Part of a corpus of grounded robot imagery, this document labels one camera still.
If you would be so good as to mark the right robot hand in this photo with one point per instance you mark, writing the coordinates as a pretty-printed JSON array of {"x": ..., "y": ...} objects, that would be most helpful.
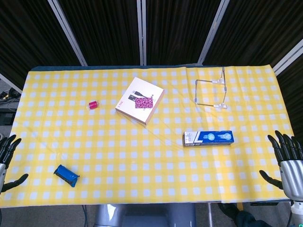
[{"x": 290, "y": 163}]

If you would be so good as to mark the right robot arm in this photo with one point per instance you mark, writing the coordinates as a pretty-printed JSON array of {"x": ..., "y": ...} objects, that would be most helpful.
[{"x": 297, "y": 214}]

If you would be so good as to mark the yellow white checkered tablecloth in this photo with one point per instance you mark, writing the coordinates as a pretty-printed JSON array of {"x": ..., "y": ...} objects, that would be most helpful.
[{"x": 132, "y": 151}]

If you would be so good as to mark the black folding screen panels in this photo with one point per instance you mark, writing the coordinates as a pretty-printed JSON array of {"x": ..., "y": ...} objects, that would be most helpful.
[{"x": 151, "y": 30}]

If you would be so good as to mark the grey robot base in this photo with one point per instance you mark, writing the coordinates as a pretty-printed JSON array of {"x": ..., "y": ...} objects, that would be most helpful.
[{"x": 146, "y": 215}]

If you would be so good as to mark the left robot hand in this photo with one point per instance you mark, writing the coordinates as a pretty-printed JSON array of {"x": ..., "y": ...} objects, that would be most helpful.
[{"x": 7, "y": 151}]

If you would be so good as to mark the blue black snack packet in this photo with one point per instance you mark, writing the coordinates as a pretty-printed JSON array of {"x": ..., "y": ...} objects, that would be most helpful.
[{"x": 66, "y": 175}]

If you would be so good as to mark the small red wrapped candy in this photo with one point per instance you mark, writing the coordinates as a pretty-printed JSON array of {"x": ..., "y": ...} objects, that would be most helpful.
[{"x": 93, "y": 105}]

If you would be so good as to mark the white pink flat box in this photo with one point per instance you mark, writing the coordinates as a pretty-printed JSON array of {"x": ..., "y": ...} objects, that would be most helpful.
[{"x": 140, "y": 100}]

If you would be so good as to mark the blue white long box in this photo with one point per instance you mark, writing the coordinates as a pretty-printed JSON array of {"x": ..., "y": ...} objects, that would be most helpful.
[{"x": 208, "y": 138}]

